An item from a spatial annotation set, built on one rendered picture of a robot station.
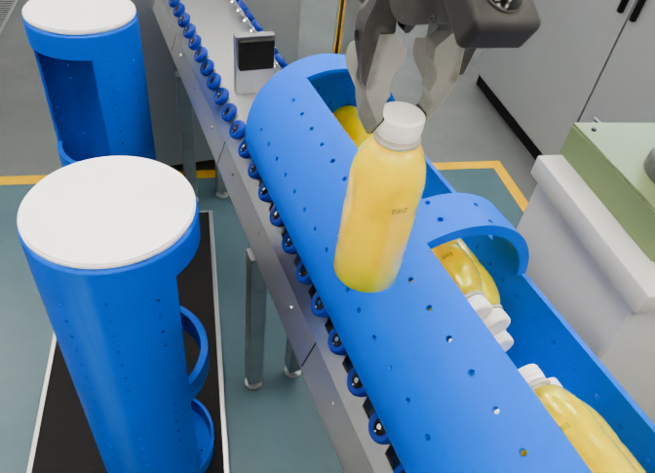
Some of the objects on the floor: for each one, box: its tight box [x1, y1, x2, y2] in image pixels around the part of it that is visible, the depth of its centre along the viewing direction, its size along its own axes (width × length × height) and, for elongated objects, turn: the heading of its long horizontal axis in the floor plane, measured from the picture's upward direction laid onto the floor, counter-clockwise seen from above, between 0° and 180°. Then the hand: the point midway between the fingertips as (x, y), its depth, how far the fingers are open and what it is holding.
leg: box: [245, 248, 267, 390], centre depth 164 cm, size 6×6×63 cm
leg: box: [285, 338, 301, 378], centre depth 169 cm, size 6×6×63 cm
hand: (400, 121), depth 45 cm, fingers closed on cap, 4 cm apart
